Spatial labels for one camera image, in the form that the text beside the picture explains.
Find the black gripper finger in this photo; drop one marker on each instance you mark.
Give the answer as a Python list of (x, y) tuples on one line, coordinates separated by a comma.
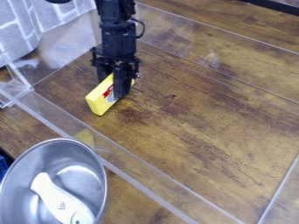
[(122, 80), (105, 71)]

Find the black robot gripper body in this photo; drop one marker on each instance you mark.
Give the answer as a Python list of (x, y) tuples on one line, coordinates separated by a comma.
[(118, 45)]

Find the yellow butter block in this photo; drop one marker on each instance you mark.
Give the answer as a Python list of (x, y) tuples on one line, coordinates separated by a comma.
[(101, 99)]

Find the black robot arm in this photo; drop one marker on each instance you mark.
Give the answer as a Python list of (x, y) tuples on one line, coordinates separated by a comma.
[(118, 11)]

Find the clear acrylic barrier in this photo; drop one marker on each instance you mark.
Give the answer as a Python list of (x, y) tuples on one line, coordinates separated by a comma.
[(61, 46)]

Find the grey brick pattern cloth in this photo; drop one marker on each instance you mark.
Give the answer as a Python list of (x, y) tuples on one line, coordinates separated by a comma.
[(26, 19)]

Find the silver metal bowl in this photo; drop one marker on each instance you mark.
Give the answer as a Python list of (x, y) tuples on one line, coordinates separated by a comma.
[(77, 171)]

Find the blue object at edge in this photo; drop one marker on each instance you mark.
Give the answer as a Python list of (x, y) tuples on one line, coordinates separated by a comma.
[(3, 167)]

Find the cream wooden fish toy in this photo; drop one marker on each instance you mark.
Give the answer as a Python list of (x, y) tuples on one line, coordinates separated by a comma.
[(65, 206)]

